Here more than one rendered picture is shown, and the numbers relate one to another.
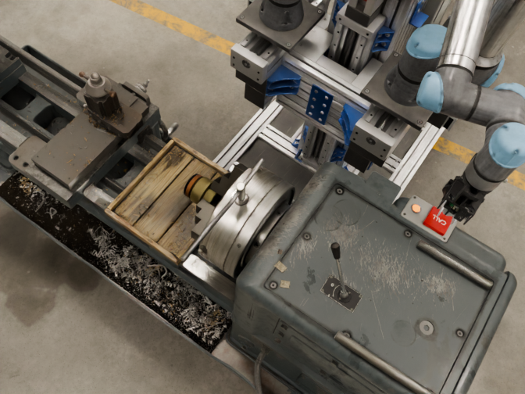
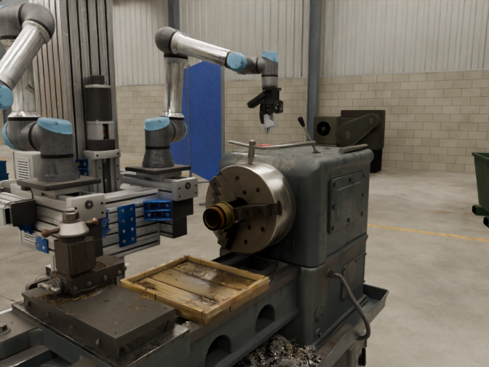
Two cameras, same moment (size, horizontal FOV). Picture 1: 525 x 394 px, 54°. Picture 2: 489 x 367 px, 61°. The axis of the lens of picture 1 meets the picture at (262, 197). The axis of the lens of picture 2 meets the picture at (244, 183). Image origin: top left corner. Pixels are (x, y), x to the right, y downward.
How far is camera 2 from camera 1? 183 cm
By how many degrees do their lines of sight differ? 77
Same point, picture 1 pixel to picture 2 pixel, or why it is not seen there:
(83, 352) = not seen: outside the picture
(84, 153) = (129, 301)
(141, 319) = not seen: outside the picture
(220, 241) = (279, 185)
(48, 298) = not seen: outside the picture
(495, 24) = (178, 88)
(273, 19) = (70, 170)
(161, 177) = (167, 291)
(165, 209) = (207, 288)
